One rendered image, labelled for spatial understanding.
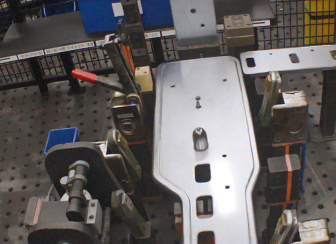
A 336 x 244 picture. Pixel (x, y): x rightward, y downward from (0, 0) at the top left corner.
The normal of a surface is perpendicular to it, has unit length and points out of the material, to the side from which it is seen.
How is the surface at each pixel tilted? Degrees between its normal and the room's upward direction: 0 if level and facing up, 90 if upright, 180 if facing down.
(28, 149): 0
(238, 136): 0
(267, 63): 0
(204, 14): 90
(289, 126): 90
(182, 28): 90
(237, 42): 89
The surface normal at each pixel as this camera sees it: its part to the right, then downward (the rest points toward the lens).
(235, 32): -0.01, 0.65
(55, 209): -0.15, -0.74
